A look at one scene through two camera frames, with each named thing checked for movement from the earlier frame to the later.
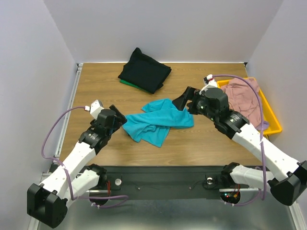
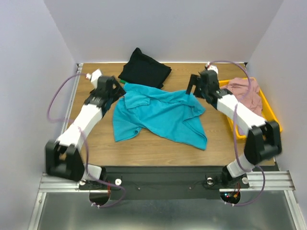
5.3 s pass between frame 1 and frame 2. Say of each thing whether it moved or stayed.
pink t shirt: stayed
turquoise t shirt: moved
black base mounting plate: stayed
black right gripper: moved
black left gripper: moved
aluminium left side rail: stayed
